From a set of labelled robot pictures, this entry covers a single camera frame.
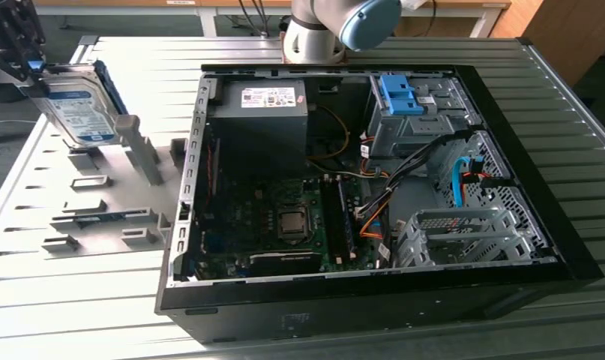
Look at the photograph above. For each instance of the hard disk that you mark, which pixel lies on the hard disk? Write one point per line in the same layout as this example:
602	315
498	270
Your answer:
77	108

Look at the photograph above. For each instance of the black RAM slot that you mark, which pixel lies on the black RAM slot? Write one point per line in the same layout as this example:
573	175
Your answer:
330	225

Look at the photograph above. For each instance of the black mesh wastebasket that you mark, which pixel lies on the black mesh wastebasket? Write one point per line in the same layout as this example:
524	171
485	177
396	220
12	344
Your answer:
6	93

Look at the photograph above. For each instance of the installed RAM stick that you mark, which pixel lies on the installed RAM stick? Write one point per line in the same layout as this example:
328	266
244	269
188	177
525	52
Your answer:
345	225

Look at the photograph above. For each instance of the black graphics card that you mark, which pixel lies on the black graphics card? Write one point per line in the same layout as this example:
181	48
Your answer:
284	262

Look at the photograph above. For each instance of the black open PC case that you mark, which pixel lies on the black open PC case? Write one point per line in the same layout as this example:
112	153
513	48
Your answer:
332	307

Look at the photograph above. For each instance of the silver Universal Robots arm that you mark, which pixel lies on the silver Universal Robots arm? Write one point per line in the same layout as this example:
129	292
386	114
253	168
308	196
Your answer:
312	41

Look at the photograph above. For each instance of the grey power supply unit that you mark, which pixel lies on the grey power supply unit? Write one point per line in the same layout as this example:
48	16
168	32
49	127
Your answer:
261	131

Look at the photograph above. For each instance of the white-legged wooden desk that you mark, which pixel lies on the white-legged wooden desk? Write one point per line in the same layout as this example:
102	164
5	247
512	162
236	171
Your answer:
206	20

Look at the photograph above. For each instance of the grey parts rack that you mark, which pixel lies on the grey parts rack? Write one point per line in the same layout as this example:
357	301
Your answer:
117	195

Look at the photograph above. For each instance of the loose RAM stick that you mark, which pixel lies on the loose RAM stick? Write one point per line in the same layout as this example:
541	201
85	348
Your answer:
101	217

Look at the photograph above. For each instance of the brown wooden cabinet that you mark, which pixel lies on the brown wooden cabinet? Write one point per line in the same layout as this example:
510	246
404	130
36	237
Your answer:
557	37

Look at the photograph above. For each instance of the silver CPU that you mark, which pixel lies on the silver CPU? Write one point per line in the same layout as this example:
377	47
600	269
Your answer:
292	221

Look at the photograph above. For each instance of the grey metal drive cage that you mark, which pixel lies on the grey metal drive cage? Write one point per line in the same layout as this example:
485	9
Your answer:
421	127

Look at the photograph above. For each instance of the CPU socket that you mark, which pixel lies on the CPU socket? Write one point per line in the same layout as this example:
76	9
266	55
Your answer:
294	207

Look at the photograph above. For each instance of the blue plastic drive latch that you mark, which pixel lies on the blue plastic drive latch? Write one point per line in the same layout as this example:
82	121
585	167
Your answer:
398	95

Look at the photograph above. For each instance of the grey metal disk bay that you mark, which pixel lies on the grey metal disk bay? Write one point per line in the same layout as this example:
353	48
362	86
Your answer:
461	235

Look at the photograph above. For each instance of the green motherboard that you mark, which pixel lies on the green motherboard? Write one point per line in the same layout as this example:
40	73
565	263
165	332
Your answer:
241	225

